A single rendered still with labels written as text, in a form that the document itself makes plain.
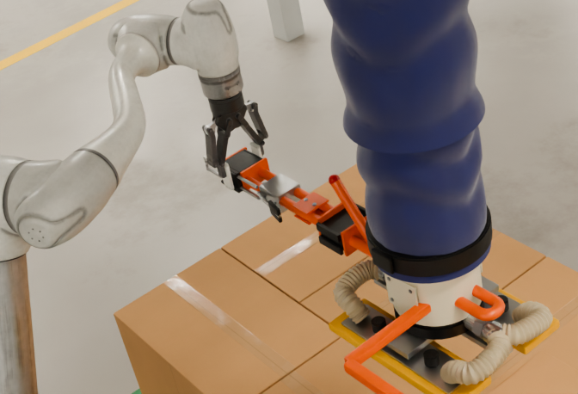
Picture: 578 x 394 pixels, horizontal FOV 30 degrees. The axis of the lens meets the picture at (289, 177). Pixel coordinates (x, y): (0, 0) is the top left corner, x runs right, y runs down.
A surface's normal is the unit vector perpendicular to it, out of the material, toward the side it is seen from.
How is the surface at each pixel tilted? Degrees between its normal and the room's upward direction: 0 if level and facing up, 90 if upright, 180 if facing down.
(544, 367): 0
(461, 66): 90
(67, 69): 0
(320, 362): 0
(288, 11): 90
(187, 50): 87
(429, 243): 92
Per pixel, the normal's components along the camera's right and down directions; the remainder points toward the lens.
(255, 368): -0.18, -0.81
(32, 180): -0.17, -0.65
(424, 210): 0.00, 0.29
